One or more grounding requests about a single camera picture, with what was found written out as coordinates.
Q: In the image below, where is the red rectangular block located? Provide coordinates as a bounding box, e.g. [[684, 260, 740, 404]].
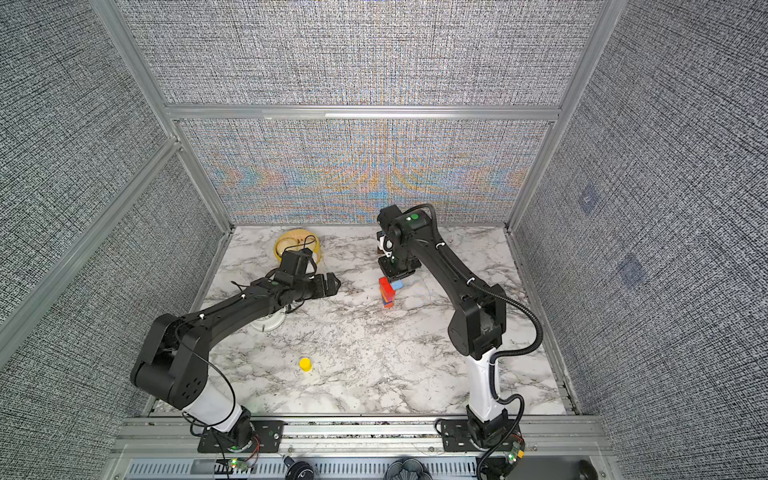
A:
[[379, 277, 395, 304]]

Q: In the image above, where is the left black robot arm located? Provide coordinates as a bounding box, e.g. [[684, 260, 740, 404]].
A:
[[130, 248, 341, 450]]

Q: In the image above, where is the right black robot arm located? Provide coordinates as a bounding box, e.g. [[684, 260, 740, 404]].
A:
[[377, 204, 509, 449]]

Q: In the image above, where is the yellow bamboo steamer basket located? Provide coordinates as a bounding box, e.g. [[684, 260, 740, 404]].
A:
[[273, 228, 322, 262]]

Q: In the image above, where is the white alarm clock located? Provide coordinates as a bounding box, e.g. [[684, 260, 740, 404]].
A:
[[249, 311, 287, 333]]

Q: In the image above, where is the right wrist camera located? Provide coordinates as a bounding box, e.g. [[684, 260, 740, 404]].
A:
[[377, 232, 394, 257]]

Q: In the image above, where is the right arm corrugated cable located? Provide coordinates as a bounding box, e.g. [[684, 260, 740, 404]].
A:
[[407, 202, 544, 463]]

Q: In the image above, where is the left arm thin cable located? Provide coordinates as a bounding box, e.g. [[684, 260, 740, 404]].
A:
[[179, 341, 238, 439]]

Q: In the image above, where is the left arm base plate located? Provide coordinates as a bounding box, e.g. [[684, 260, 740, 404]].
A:
[[197, 420, 285, 454]]

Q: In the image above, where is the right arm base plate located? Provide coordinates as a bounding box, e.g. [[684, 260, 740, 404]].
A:
[[435, 418, 481, 453]]

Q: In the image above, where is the aluminium front rail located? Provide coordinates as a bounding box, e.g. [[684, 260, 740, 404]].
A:
[[108, 415, 614, 458]]

